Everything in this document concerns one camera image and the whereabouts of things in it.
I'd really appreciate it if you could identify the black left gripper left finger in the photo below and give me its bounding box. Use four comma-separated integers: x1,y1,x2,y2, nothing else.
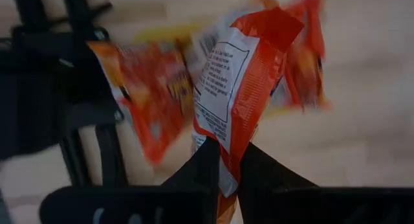
39,138,221,224

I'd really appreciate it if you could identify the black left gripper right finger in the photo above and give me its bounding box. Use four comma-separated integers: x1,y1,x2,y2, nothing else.
238,142,414,224

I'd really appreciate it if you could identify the orange Saucy Noods pack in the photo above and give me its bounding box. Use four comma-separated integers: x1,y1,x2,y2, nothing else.
190,6,305,224
258,0,329,111
87,39,195,166

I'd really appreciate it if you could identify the translucent yellow plastic bin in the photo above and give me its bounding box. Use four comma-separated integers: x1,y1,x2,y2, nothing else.
134,21,208,45

